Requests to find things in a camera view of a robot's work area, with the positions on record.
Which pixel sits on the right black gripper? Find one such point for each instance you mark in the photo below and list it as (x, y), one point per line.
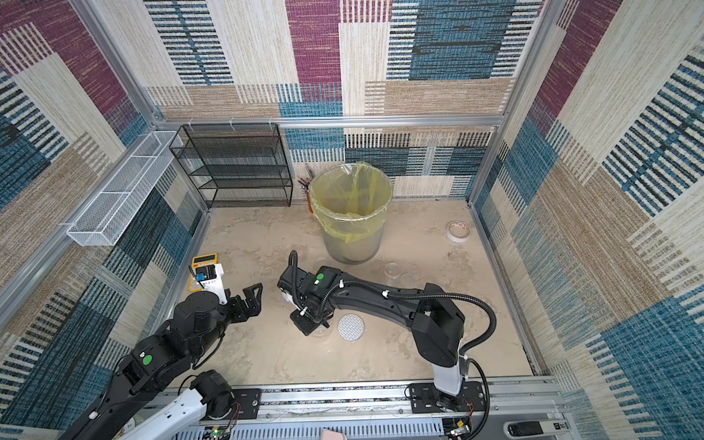
(302, 317)

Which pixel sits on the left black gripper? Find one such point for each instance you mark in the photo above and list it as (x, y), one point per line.
(254, 305)

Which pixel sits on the patterned white jar lid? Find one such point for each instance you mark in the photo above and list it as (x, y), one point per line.
(351, 327)

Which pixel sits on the small jar with rice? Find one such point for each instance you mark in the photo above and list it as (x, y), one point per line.
(392, 272)

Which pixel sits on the bin with yellow bag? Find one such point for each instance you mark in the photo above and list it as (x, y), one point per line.
(350, 203)

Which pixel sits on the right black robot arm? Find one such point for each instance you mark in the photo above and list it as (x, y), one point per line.
(430, 315)

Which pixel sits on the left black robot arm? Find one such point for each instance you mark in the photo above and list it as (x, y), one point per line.
(179, 345)

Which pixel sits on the yellow calculator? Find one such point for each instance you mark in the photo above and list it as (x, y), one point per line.
(204, 259)

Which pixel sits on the pens in red cup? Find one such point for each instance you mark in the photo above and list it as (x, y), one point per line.
(305, 183)

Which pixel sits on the tape roll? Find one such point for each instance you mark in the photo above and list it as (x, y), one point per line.
(458, 231)

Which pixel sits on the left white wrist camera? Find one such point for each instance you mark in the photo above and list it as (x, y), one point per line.
(217, 286)

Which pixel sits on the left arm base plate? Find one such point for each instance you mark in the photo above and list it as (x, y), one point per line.
(237, 404)

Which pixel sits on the black wire mesh shelf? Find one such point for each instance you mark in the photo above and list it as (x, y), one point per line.
(235, 165)

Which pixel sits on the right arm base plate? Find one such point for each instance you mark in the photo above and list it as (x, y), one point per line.
(425, 398)

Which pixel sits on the white wire mesh basket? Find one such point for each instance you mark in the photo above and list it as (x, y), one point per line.
(106, 218)

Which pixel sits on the aluminium front rail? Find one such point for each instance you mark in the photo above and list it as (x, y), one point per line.
(366, 410)

